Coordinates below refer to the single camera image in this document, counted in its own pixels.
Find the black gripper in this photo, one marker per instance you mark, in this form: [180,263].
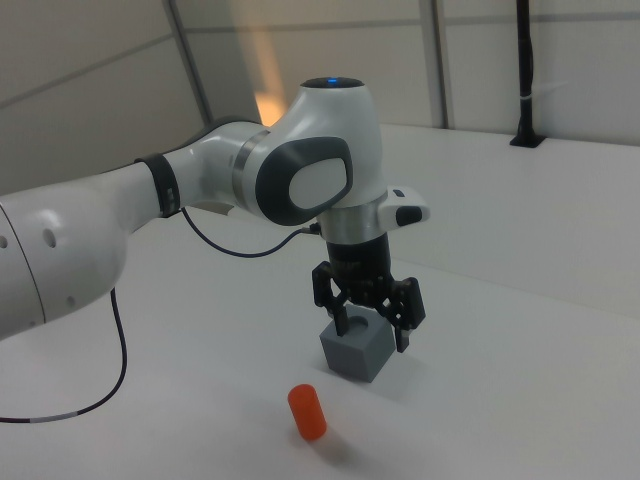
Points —
[357,262]

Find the orange cylinder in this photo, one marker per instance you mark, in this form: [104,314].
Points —
[307,412]

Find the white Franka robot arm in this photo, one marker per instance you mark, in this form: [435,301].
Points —
[325,130]

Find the grey block with hole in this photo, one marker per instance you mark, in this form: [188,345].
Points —
[350,356]

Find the black pole on base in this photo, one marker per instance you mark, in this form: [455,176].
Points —
[525,75]

